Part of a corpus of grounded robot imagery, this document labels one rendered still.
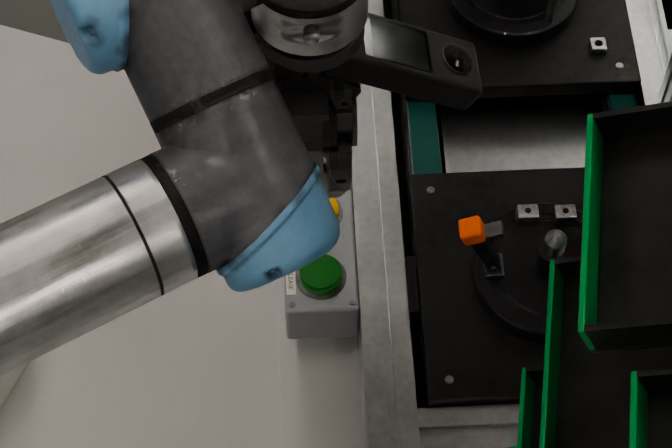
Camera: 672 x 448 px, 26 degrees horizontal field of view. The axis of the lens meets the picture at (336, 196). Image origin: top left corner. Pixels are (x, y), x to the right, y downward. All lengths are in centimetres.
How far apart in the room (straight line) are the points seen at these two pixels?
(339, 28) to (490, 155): 62
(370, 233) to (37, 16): 153
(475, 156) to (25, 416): 52
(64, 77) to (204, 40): 86
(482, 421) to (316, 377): 20
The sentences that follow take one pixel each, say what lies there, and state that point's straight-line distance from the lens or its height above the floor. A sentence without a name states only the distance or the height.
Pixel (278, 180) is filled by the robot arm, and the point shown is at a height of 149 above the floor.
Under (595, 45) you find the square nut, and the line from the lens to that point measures 152.
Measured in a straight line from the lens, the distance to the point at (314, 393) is 143.
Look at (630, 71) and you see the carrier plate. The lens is 152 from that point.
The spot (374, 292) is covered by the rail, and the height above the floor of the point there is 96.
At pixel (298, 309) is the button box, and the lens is 136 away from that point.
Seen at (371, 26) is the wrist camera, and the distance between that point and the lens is 98.
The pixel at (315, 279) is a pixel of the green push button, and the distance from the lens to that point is 136.
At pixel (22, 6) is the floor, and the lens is 285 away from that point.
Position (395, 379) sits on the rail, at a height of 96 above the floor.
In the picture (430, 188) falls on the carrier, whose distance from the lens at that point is 141.
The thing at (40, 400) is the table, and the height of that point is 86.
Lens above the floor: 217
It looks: 58 degrees down
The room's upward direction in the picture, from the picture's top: straight up
